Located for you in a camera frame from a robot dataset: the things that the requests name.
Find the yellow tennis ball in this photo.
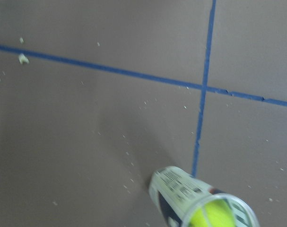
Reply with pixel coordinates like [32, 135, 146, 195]
[188, 200, 235, 227]

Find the large white crumb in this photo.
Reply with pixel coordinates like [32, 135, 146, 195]
[18, 53, 30, 65]

